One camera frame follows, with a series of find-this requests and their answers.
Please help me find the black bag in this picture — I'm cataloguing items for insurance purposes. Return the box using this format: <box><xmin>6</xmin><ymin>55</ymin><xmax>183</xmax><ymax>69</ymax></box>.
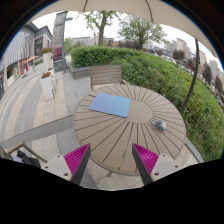
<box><xmin>17</xmin><ymin>150</ymin><xmax>41</xmax><ymax>168</ymax></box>

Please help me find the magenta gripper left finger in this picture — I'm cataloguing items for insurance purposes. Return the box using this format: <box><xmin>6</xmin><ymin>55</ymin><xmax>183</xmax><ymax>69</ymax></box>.
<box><xmin>42</xmin><ymin>143</ymin><xmax>92</xmax><ymax>186</ymax></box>

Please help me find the left tree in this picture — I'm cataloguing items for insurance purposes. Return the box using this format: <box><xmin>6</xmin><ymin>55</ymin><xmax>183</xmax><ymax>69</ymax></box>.
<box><xmin>83</xmin><ymin>10</ymin><xmax>119</xmax><ymax>46</ymax></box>

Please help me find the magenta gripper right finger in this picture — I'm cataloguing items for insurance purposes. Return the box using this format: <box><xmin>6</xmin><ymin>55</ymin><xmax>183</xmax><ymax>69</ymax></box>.
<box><xmin>131</xmin><ymin>142</ymin><xmax>183</xmax><ymax>187</ymax></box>

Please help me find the grey slatted chair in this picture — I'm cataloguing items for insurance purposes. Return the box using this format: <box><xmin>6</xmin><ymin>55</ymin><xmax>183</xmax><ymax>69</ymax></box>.
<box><xmin>90</xmin><ymin>65</ymin><xmax>127</xmax><ymax>88</ymax></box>

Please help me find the dark curved umbrella pole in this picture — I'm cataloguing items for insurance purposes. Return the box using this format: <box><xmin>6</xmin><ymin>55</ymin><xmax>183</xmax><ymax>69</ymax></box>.
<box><xmin>179</xmin><ymin>38</ymin><xmax>201</xmax><ymax>116</ymax></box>

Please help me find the beige patio umbrella canopy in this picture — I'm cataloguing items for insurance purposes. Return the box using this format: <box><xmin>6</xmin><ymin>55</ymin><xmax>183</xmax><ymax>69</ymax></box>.
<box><xmin>31</xmin><ymin>0</ymin><xmax>217</xmax><ymax>57</ymax></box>

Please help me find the tall grey sign pillar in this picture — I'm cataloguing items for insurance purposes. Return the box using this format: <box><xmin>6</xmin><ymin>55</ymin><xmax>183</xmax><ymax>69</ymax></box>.
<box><xmin>52</xmin><ymin>11</ymin><xmax>71</xmax><ymax>72</ymax></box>

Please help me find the far white planter box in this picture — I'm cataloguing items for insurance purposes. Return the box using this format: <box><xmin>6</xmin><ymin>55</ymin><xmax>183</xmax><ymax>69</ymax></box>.
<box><xmin>41</xmin><ymin>47</ymin><xmax>52</xmax><ymax>70</ymax></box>

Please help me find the right tree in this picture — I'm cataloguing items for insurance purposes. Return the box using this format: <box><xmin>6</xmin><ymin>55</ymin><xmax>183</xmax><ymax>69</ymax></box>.
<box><xmin>118</xmin><ymin>14</ymin><xmax>166</xmax><ymax>49</ymax></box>

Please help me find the wooden chair armrest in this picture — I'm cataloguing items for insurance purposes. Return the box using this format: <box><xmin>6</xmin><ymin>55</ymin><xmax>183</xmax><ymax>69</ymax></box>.
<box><xmin>0</xmin><ymin>140</ymin><xmax>48</xmax><ymax>164</ymax></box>

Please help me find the blue mouse pad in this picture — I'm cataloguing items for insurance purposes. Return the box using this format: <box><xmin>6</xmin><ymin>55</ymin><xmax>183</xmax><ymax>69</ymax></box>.
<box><xmin>88</xmin><ymin>93</ymin><xmax>131</xmax><ymax>117</ymax></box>

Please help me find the near white planter box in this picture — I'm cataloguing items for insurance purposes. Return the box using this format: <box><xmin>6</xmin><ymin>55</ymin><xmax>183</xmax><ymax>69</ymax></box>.
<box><xmin>40</xmin><ymin>72</ymin><xmax>55</xmax><ymax>101</ymax></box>

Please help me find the round slatted wooden table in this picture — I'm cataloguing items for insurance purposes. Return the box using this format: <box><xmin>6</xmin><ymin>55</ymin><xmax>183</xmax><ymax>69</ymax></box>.
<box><xmin>74</xmin><ymin>85</ymin><xmax>186</xmax><ymax>176</ymax></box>

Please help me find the white planter box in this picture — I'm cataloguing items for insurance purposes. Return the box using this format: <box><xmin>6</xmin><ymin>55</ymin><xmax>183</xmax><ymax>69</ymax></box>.
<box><xmin>40</xmin><ymin>72</ymin><xmax>55</xmax><ymax>101</ymax></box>
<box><xmin>41</xmin><ymin>47</ymin><xmax>52</xmax><ymax>70</ymax></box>

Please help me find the tree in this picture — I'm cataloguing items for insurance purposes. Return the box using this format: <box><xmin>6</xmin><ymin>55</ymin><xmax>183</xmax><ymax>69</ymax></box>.
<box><xmin>83</xmin><ymin>10</ymin><xmax>119</xmax><ymax>46</ymax></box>
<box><xmin>118</xmin><ymin>14</ymin><xmax>166</xmax><ymax>49</ymax></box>

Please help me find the green hedge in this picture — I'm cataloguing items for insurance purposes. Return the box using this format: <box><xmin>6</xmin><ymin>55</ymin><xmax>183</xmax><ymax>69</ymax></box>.
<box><xmin>70</xmin><ymin>47</ymin><xmax>224</xmax><ymax>161</ymax></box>

